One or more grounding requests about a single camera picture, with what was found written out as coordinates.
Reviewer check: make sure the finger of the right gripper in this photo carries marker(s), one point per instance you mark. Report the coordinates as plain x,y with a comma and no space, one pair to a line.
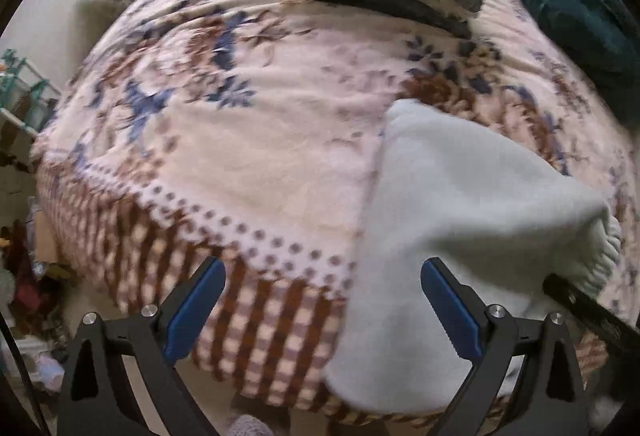
594,317

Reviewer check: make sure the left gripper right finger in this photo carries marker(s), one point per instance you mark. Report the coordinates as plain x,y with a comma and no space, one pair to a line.
548,397

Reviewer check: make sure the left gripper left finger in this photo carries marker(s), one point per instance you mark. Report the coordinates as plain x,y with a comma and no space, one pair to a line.
96,396

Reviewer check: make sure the light green fleece pants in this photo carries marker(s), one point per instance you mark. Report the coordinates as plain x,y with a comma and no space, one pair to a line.
499,217

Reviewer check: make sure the floral bed blanket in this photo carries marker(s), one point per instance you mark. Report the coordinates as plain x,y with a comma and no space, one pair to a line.
253,130

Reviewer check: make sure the teal shoe rack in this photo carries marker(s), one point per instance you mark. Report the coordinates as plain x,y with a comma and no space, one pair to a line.
28,99

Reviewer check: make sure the dark teal quilt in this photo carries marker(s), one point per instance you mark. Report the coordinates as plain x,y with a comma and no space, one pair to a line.
602,38

